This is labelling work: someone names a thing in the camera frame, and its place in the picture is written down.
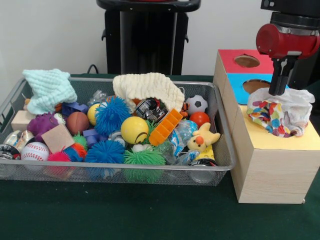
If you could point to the wooden box with three holes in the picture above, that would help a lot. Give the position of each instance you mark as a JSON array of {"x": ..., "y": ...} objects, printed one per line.
[{"x": 272, "y": 175}]

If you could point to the dark green tablecloth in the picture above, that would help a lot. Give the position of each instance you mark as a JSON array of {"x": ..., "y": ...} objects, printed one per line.
[{"x": 125, "y": 215}]

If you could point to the orange plastic brick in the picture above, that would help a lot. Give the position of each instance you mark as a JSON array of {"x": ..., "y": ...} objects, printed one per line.
[{"x": 165, "y": 127}]

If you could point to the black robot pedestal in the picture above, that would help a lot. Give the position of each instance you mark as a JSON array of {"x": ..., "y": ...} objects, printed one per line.
[{"x": 150, "y": 37}]

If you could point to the white baseball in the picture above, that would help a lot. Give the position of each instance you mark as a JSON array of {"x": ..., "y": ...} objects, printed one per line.
[{"x": 35, "y": 151}]

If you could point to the white paper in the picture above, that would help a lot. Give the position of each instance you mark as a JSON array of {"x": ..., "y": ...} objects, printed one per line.
[{"x": 292, "y": 110}]

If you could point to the blue spiky ball with eyes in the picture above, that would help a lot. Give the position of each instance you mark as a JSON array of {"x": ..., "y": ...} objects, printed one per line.
[{"x": 112, "y": 116}]

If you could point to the green covered side table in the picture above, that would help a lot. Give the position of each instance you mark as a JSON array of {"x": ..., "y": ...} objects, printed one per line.
[{"x": 315, "y": 92}]

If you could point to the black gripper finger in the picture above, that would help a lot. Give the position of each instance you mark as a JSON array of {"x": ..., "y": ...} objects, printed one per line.
[
  {"x": 274, "y": 77},
  {"x": 283, "y": 77}
]

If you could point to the green spiky ball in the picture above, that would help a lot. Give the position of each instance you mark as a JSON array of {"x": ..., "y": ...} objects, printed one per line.
[{"x": 142, "y": 158}]

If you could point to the black white soccer ball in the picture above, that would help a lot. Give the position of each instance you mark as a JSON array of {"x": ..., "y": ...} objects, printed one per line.
[{"x": 197, "y": 105}]

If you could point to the cream knitted cloth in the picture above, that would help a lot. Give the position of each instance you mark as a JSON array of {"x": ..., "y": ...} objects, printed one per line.
[{"x": 150, "y": 86}]

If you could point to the shallow mesh bin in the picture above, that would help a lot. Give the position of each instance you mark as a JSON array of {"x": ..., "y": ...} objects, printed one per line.
[{"x": 150, "y": 175}]

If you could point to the black chair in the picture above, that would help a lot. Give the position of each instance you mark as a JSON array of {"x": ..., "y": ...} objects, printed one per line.
[{"x": 305, "y": 72}]

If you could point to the yellow ball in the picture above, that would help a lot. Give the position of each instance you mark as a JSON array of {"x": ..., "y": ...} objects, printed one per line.
[{"x": 133, "y": 128}]

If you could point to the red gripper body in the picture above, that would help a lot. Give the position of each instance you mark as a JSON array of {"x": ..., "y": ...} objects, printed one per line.
[{"x": 275, "y": 42}]

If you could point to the mint knitted cloth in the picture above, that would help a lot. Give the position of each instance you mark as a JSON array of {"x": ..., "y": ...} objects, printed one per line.
[{"x": 50, "y": 90}]

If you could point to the yellow plush toy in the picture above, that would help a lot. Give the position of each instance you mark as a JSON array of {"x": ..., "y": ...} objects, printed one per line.
[{"x": 202, "y": 140}]

